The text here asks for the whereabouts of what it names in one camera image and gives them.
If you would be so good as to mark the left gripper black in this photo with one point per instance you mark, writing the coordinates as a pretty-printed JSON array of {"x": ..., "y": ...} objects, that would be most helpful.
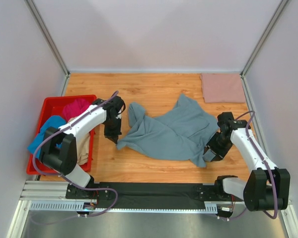
[{"x": 111, "y": 133}]

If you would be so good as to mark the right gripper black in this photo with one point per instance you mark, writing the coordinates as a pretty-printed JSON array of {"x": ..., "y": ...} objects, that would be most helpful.
[{"x": 215, "y": 149}]

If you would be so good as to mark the grey blue t shirt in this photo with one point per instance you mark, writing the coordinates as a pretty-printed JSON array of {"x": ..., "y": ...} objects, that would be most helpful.
[{"x": 181, "y": 134}]

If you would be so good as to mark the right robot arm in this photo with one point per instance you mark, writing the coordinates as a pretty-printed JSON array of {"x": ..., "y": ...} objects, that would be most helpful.
[{"x": 267, "y": 188}]

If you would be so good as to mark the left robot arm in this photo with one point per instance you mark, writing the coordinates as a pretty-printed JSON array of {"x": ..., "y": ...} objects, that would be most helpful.
[{"x": 58, "y": 150}]

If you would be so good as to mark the beige t shirt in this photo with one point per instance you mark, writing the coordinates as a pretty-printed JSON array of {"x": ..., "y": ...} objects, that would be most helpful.
[{"x": 83, "y": 150}]

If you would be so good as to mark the magenta t shirt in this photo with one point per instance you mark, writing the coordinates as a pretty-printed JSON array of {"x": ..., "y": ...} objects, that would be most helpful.
[{"x": 74, "y": 109}]

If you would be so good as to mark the bright blue t shirt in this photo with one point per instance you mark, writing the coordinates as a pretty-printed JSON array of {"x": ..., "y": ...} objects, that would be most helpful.
[{"x": 53, "y": 121}]

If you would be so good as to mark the folded pink t shirt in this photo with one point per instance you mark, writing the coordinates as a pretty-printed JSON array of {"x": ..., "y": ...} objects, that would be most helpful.
[{"x": 222, "y": 88}]

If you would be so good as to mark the red plastic bin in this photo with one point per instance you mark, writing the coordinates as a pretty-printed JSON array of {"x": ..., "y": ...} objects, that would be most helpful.
[{"x": 53, "y": 106}]

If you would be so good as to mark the slotted cable duct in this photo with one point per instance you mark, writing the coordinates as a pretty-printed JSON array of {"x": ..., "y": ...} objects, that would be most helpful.
[{"x": 80, "y": 206}]

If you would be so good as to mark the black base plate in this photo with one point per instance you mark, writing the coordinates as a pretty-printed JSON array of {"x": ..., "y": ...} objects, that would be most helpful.
[{"x": 173, "y": 195}]

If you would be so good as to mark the left aluminium frame post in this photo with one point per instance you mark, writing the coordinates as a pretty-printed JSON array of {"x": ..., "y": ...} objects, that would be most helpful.
[{"x": 46, "y": 34}]

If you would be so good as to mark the aluminium frame post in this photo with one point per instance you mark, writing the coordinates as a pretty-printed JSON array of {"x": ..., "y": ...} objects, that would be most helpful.
[
  {"x": 46, "y": 34},
  {"x": 265, "y": 35}
]

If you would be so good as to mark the right aluminium frame post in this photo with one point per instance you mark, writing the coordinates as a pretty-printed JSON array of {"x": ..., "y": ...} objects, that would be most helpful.
[{"x": 265, "y": 35}]

